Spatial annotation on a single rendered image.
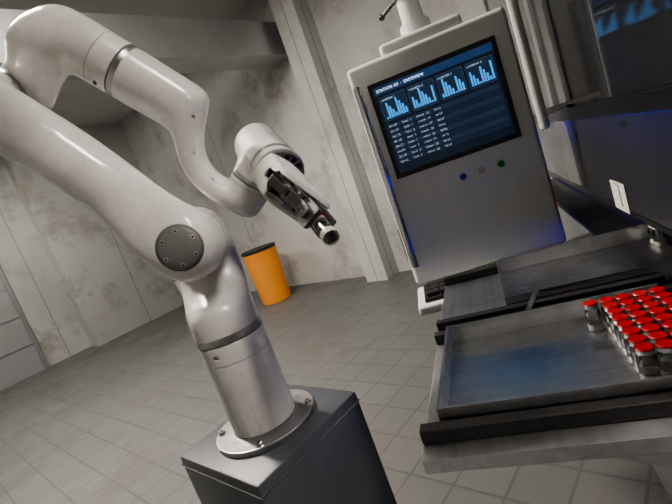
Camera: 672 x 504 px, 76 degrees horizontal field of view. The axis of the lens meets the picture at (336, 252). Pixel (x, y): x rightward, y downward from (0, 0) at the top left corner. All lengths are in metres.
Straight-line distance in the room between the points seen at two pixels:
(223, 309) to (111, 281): 7.43
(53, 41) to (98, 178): 0.21
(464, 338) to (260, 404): 0.39
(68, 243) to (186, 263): 7.39
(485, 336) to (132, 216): 0.63
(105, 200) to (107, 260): 7.42
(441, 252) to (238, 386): 0.92
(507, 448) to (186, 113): 0.66
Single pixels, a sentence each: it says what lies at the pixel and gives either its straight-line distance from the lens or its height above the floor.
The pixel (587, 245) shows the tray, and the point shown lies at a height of 0.90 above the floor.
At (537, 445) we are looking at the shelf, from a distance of 0.59.
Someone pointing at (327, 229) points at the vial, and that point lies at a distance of 0.52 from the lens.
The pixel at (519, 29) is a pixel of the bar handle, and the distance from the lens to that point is 1.24.
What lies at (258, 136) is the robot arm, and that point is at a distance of 0.76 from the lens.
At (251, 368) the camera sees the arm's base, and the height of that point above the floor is 0.99.
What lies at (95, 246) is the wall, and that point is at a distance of 8.16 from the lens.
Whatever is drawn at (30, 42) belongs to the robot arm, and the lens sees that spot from 0.85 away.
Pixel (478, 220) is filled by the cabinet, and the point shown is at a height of 0.96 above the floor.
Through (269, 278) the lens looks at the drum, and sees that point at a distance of 5.56.
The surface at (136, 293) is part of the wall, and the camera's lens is 8.28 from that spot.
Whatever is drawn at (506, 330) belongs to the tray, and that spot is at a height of 0.89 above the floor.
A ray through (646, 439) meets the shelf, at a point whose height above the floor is 0.88.
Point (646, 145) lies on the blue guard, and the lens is 0.83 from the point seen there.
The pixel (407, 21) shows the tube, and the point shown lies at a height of 1.62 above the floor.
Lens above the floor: 1.24
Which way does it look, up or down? 9 degrees down
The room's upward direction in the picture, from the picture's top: 20 degrees counter-clockwise
